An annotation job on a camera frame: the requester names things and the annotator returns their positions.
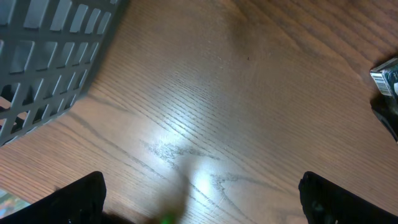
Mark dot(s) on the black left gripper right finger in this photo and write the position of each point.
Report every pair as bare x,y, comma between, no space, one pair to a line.
325,202

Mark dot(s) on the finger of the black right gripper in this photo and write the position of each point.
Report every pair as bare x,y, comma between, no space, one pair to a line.
385,110

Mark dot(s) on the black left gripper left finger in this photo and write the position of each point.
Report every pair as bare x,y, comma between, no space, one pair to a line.
79,202

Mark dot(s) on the grey plastic mesh basket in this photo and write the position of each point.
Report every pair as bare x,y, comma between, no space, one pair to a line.
51,51

